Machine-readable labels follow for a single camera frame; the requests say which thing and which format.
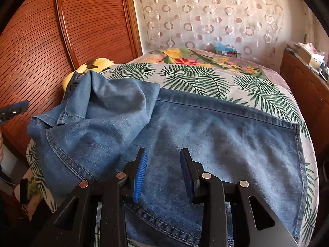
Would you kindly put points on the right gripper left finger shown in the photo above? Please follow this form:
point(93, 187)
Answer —
point(135, 172)

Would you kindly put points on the floral bed sheet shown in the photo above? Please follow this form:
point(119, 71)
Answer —
point(195, 57)

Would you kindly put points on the wooden side cabinet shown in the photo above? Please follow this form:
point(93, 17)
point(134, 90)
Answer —
point(311, 94)

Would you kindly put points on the clutter on cabinet top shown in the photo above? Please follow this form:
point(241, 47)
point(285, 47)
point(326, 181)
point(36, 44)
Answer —
point(310, 57)

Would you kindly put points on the palm leaf print quilt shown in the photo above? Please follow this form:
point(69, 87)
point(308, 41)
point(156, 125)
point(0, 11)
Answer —
point(241, 89)

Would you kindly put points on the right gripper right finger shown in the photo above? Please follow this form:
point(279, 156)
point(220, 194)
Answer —
point(191, 172)

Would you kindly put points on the white circle pattern curtain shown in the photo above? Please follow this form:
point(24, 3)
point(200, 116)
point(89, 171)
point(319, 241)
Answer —
point(258, 30)

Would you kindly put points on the blue denim pants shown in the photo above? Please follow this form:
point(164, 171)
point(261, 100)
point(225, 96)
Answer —
point(101, 124)

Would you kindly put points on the wooden slatted wardrobe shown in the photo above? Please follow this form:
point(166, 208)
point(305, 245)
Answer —
point(44, 40)

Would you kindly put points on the blue tissue pack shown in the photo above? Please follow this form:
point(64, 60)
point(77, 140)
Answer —
point(224, 50)

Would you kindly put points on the yellow Pikachu plush toy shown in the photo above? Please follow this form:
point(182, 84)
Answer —
point(96, 65)

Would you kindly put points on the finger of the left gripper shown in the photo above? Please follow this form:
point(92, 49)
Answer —
point(10, 111)

